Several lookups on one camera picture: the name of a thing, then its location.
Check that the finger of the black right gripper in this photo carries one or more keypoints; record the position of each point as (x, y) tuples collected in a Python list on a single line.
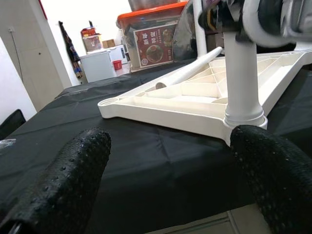
[(214, 17)]

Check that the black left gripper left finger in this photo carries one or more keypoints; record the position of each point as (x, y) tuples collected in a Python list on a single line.
[(61, 187)]

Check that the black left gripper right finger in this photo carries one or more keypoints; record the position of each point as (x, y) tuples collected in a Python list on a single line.
[(280, 175)]

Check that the white plastic table top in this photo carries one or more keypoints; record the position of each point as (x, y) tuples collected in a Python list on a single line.
[(170, 107)]

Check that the orange lid storage box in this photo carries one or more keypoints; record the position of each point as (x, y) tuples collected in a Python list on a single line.
[(151, 15)]

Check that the clear plastic wrapper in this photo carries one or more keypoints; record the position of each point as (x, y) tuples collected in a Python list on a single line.
[(7, 143)]

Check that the black fabric bag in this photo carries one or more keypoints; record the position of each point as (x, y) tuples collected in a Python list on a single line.
[(11, 124)]

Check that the black tablecloth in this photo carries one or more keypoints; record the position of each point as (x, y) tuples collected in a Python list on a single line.
[(146, 170)]

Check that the white upright appliance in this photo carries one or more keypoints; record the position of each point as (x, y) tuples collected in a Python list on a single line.
[(118, 54)]

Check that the red plastic bucket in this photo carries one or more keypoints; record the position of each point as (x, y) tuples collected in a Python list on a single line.
[(117, 64)]

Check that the small brown cardboard box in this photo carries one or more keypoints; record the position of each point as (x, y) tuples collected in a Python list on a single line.
[(109, 44)]

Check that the white chest freezer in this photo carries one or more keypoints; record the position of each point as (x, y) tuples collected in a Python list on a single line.
[(97, 65)]

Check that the hanging patterned garment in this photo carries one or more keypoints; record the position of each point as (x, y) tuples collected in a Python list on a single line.
[(70, 48)]

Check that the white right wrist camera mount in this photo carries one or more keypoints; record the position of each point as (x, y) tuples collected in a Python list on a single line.
[(253, 19)]

